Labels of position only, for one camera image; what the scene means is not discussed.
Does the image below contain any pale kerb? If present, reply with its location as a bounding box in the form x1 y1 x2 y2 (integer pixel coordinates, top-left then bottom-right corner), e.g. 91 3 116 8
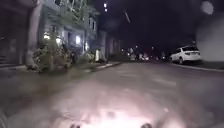
168 62 224 73
94 61 122 70

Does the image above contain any grey asphalt road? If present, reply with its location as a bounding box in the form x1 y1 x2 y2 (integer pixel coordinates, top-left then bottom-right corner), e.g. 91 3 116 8
0 60 224 128

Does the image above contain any building with lit windows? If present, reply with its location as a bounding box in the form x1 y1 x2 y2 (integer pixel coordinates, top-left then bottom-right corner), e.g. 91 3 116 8
39 0 98 61

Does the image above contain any robot's own part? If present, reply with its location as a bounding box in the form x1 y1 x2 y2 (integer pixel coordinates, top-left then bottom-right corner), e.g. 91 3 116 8
140 122 153 128
69 123 82 128

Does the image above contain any white car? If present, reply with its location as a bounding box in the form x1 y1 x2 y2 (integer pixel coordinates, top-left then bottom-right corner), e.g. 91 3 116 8
169 45 202 65

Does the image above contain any tree trunk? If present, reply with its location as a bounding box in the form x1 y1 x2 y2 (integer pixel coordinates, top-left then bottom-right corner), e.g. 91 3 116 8
25 0 44 71

